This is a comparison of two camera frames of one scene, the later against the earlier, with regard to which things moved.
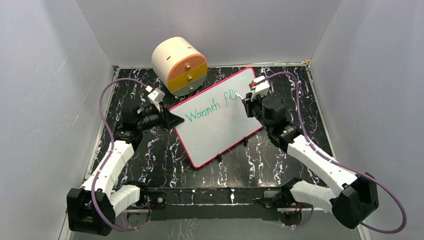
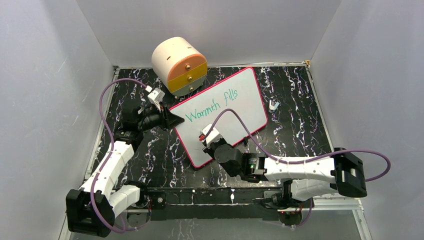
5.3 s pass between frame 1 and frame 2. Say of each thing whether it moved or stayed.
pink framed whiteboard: stayed
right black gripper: moved
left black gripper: stayed
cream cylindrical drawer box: stayed
